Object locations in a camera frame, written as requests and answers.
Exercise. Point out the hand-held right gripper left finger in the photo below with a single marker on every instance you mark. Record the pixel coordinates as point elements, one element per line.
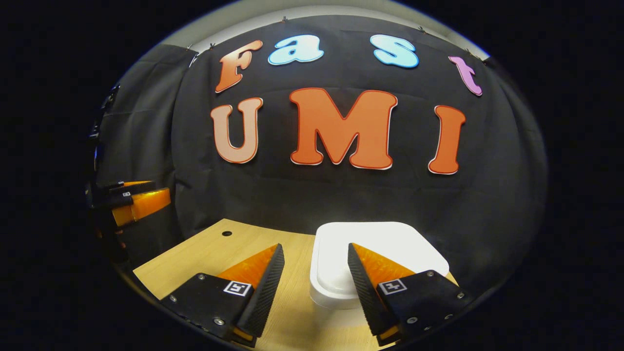
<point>265,292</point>

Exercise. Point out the wooden desktop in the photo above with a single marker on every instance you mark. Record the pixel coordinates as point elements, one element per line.
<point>195,253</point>

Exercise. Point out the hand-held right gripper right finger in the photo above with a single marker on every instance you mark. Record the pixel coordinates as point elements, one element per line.
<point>365,292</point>

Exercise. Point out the black backdrop cloth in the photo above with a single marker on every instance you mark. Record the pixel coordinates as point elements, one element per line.
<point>292,200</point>

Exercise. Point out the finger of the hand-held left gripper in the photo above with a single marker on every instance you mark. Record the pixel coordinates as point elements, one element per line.
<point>141,187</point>
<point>146,202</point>

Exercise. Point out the white desktop garbage bin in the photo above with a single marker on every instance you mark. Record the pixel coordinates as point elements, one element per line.
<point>380,239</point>

